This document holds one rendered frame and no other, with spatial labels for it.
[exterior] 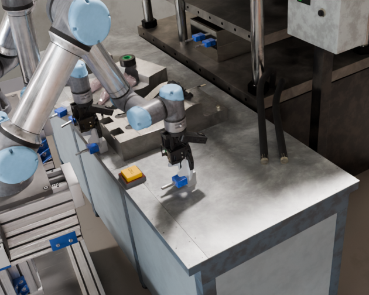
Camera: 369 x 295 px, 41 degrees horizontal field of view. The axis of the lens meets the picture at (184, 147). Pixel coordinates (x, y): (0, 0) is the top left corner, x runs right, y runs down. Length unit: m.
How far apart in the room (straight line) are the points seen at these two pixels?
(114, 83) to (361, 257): 1.62
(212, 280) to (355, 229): 1.32
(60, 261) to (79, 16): 1.47
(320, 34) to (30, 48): 1.12
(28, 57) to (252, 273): 1.05
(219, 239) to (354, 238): 1.29
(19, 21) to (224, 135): 0.91
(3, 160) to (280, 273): 1.06
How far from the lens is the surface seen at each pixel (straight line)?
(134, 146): 1.97
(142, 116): 1.53
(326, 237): 1.94
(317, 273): 2.05
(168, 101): 1.57
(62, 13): 1.33
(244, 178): 1.82
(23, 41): 1.75
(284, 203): 1.72
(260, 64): 2.31
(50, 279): 2.43
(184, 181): 1.78
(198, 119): 2.06
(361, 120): 2.94
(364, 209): 2.95
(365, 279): 2.59
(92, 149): 2.03
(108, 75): 1.56
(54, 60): 1.33
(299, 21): 2.20
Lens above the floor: 1.93
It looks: 34 degrees down
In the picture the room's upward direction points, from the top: 7 degrees counter-clockwise
